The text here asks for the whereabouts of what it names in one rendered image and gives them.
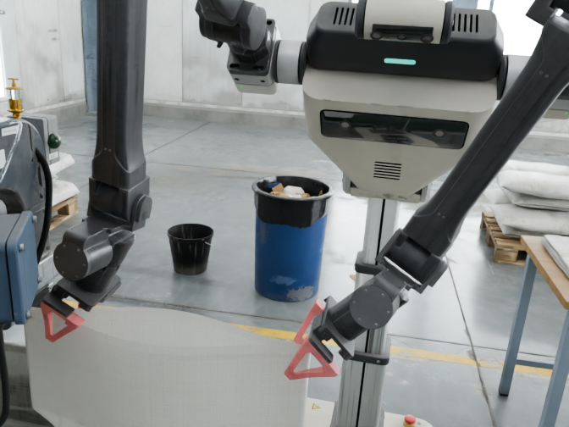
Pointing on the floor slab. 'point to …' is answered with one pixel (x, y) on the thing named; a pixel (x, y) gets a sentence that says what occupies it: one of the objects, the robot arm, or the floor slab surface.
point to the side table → (559, 285)
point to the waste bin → (290, 237)
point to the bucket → (190, 247)
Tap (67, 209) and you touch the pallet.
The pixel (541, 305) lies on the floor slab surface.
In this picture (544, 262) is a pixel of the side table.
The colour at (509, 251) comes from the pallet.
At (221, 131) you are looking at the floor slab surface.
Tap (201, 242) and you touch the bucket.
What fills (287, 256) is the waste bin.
